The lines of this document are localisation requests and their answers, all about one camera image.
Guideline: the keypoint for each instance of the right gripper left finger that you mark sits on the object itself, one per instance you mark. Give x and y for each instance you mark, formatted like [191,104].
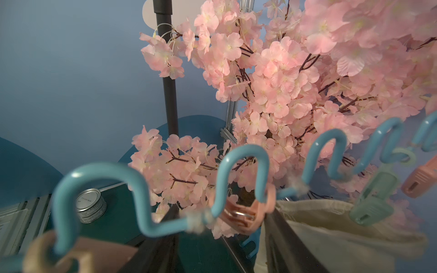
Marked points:
[154,255]

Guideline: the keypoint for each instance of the green clothes clip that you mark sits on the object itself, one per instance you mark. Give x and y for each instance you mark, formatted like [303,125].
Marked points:
[372,205]

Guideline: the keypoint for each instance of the beige glove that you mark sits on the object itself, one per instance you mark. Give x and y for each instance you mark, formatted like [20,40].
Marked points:
[341,245]

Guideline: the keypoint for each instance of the pink cherry blossom tree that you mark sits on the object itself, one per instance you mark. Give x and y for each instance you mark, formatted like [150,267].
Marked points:
[348,65]

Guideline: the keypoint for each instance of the beige clothes clip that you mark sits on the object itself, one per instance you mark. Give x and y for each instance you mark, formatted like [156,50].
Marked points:
[93,256]

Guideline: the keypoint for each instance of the silver tin can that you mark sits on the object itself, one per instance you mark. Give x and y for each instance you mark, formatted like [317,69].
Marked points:
[90,205]

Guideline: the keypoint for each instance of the black garment rack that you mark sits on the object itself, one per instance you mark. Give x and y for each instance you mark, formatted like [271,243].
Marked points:
[163,10]

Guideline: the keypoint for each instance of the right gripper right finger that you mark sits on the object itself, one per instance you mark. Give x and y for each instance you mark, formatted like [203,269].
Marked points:
[285,252]

